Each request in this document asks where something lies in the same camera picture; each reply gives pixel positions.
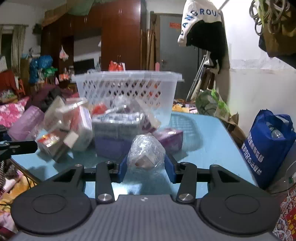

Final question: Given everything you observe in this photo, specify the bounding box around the purple cardboard box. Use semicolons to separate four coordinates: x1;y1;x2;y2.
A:
94;137;132;160

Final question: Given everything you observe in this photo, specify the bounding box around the brown hanging bag with ropes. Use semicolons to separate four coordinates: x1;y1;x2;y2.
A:
249;0;295;68

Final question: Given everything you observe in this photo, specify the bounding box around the orange round wrapped item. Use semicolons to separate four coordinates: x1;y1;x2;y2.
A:
91;103;108;115

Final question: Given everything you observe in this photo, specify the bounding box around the clear plastic small box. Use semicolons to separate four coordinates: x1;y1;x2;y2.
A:
127;133;166;171

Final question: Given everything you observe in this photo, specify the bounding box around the red pink tissue pack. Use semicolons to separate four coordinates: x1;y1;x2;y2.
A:
152;128;184;154

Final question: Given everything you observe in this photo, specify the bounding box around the green plastic bag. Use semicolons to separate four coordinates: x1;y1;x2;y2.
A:
195;89;230;121

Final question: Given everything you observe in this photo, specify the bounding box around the dark red wooden wardrobe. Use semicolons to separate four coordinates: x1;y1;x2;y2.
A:
41;1;147;72

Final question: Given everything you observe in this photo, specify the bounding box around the blue fabric shopping bag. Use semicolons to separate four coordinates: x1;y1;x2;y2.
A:
241;109;295;190

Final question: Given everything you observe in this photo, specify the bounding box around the white pink small box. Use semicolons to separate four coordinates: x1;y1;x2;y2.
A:
43;96;65;131

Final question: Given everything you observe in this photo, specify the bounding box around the clear plastic lattice basket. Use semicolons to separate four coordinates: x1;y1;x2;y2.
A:
72;70;184;126

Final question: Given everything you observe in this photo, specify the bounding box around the white pink tissue pack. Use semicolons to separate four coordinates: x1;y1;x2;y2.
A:
70;105;93;151

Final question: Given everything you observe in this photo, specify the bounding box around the white black hanging jacket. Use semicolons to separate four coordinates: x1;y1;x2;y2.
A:
177;0;230;72

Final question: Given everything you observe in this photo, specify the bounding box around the pink floral bedding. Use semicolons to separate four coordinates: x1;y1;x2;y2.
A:
0;97;29;128

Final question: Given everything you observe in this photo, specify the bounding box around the pink translucent plastic box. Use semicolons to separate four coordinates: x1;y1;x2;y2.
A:
8;105;45;141

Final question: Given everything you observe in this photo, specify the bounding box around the grey metal door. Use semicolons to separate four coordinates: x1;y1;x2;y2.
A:
159;14;202;100

